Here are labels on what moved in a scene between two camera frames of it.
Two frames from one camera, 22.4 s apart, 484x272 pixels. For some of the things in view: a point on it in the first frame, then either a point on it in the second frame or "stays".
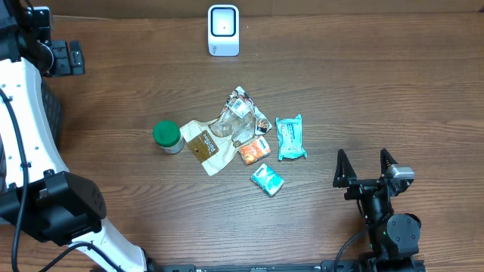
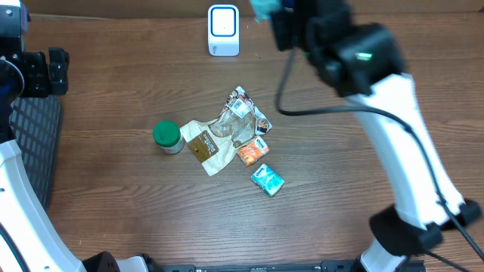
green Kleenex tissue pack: x=268 y=179 stays
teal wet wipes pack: x=290 y=132 -> x=263 y=9
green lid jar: x=167 y=134 stays
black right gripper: x=345 y=177 -> x=282 y=35
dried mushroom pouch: x=215 y=140 stays
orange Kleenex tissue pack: x=254 y=151 stays
